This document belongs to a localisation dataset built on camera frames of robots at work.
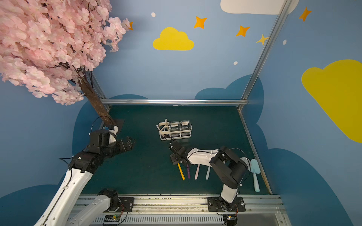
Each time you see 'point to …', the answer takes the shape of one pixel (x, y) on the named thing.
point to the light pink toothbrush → (197, 171)
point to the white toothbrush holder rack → (175, 130)
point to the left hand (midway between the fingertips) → (129, 140)
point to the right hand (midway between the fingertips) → (177, 154)
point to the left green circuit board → (111, 218)
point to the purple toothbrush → (188, 171)
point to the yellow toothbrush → (181, 171)
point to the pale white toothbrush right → (208, 172)
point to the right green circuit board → (231, 220)
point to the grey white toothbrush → (166, 121)
